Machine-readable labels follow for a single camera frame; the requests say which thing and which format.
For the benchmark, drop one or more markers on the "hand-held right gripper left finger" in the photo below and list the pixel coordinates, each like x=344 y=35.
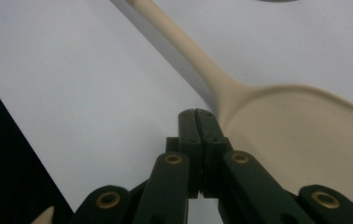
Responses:
x=190 y=133

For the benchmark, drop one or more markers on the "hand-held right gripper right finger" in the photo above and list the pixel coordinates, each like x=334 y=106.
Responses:
x=212 y=137

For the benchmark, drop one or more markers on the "beige solid spatula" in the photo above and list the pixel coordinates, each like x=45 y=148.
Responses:
x=289 y=130

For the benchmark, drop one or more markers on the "metal utensil stand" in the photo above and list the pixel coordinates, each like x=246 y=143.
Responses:
x=277 y=0

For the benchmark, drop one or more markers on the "beige plastic tube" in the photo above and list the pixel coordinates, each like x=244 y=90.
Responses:
x=45 y=217

